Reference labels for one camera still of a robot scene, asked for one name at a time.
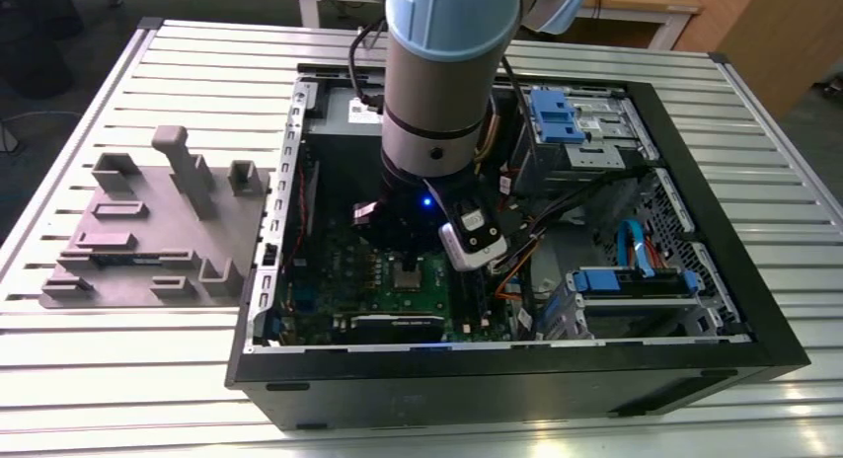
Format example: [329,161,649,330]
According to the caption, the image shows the blue SATA wire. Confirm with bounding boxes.
[617,218,662,277]

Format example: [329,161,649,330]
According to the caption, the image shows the grey plastic parts rack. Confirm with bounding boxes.
[38,124,275,311]

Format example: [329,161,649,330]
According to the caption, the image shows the silver disk bay cage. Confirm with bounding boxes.
[537,267,753,342]

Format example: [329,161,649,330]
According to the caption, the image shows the bare RAM stick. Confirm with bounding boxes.
[89,253,166,267]

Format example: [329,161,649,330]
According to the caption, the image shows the wooden desk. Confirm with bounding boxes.
[591,0,706,52]

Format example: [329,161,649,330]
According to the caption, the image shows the black graphics card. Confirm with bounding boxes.
[347,312,449,345]

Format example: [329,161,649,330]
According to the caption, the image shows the orange wire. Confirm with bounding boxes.
[491,250,533,302]

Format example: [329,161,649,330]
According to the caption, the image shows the silver drive cage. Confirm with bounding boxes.
[511,86,662,196]

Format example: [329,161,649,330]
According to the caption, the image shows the blue plastic drive latch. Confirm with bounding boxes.
[529,88,589,145]

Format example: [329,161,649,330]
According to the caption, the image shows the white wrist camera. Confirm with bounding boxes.
[437,208,510,273]

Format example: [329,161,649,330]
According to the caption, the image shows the hard disk in blue carrier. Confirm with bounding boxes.
[570,266,701,300]

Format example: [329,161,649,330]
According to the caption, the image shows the grey power supply unit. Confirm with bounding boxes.
[305,85,390,206]

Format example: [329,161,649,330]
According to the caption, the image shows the green motherboard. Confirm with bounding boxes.
[279,213,522,344]

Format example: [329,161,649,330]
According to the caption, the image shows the black PC case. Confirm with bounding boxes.
[225,61,813,432]

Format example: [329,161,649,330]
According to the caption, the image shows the black camera cable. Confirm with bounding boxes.
[347,17,390,116]

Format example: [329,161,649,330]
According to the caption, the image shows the black RAM slot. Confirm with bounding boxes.
[469,267,494,330]
[451,268,474,332]

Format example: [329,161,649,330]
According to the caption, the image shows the brown wooden cabinet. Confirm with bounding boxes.
[714,0,843,121]

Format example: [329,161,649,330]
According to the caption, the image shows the black cable bundle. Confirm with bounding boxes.
[506,165,655,277]

